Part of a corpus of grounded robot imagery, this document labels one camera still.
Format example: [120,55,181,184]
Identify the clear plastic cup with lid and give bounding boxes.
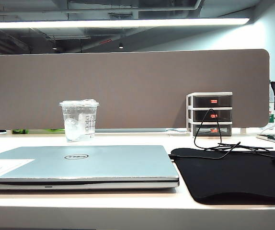
[59,98,100,142]

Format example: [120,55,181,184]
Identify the silver Dell laptop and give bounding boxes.
[0,145,180,191]

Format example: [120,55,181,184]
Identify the brown desk divider panel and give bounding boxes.
[0,49,271,130]

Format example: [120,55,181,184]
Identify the dark translucent plastic drawer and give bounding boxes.
[192,124,232,137]
[192,109,232,122]
[192,95,232,108]

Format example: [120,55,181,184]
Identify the white ceiling light strip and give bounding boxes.
[0,18,251,29]

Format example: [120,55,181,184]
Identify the black mouse pad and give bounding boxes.
[170,148,275,206]

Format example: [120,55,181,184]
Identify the green plastic item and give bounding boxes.
[12,128,65,134]

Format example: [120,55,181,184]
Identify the white flat tray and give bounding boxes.
[256,133,275,146]

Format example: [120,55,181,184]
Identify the clear bottle with green label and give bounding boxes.
[268,83,275,125]

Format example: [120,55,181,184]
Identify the white plastic drawer frame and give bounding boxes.
[185,92,233,138]

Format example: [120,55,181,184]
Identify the black cable with plug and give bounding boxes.
[168,108,275,163]

